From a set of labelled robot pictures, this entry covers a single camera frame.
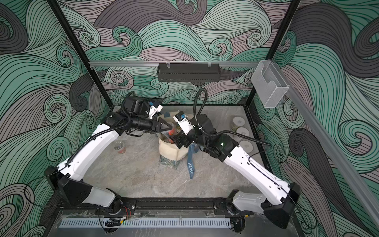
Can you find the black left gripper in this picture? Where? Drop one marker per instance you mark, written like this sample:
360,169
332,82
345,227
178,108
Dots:
154,125

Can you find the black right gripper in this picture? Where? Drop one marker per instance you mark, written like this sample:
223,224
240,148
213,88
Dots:
178,138

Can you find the beige canvas tote bag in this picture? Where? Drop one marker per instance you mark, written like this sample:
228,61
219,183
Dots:
169,153

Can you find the red label seed jar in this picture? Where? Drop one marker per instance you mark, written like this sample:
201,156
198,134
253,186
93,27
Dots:
119,147

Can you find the green label seed jar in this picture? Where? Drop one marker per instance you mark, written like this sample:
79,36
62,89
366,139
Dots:
236,123

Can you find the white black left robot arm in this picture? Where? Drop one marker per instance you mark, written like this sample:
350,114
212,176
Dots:
67,178

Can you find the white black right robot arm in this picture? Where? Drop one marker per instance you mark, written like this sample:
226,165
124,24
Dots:
277,198

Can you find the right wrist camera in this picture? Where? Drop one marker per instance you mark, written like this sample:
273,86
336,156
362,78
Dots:
182,120

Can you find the black perforated wall shelf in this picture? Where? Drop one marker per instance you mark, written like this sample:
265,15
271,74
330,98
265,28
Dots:
194,73

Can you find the aluminium wall rail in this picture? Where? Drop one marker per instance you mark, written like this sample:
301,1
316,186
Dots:
135,63

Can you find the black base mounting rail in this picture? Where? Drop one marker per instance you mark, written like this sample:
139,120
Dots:
217,206

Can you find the clear acrylic wall box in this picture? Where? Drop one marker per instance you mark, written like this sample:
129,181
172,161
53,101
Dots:
269,82

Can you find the white slotted cable duct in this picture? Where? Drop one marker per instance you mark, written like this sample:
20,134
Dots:
147,223

